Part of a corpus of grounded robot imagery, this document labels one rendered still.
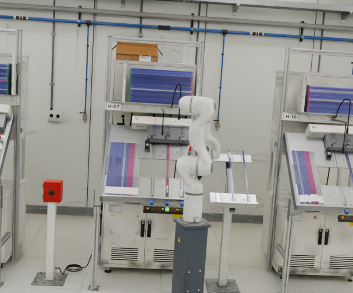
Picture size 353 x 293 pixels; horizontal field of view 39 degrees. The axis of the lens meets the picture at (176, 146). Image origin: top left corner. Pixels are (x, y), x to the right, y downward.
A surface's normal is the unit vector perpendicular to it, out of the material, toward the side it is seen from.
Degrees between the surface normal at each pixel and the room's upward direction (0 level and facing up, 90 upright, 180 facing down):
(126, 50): 80
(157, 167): 90
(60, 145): 90
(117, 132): 43
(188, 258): 90
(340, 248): 90
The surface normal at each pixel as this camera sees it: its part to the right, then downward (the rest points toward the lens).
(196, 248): 0.39, 0.15
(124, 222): 0.05, 0.14
